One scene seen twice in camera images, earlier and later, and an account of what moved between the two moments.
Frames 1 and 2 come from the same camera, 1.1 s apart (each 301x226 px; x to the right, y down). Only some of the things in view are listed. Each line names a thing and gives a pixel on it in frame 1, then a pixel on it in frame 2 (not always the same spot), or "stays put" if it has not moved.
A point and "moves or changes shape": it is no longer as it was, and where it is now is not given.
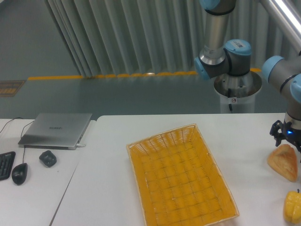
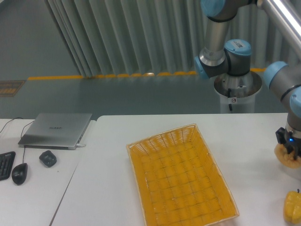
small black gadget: x=48 y=158 stays put
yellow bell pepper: x=292 y=206 stays put
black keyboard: x=6 y=161 stays put
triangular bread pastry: x=283 y=160 moves or changes shape
